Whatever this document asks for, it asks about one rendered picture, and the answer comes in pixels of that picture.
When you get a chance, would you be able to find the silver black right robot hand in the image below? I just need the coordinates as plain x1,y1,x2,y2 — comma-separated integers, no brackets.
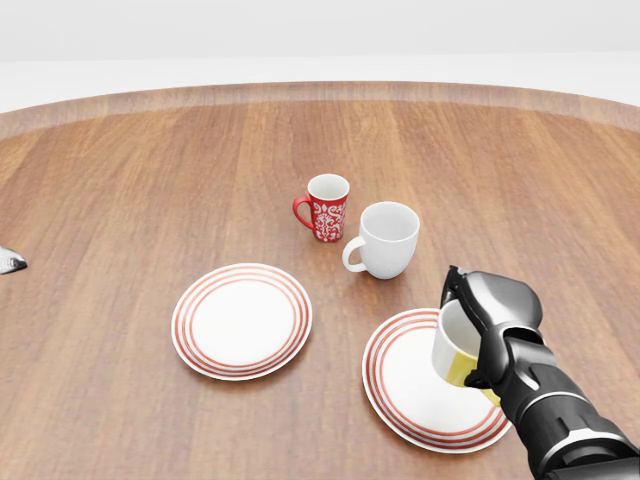
438,265,559,404

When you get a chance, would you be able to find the yellow and white mug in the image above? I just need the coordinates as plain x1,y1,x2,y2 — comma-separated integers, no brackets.
431,298,503,409

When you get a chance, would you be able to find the white plate with red rings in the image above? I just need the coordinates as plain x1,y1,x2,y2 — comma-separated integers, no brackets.
170,262,314,382
361,307,514,455

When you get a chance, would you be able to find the plain white mug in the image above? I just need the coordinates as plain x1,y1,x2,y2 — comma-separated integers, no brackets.
341,201,421,280

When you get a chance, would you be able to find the red white patterned mug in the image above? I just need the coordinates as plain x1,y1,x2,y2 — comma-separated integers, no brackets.
292,173,351,244

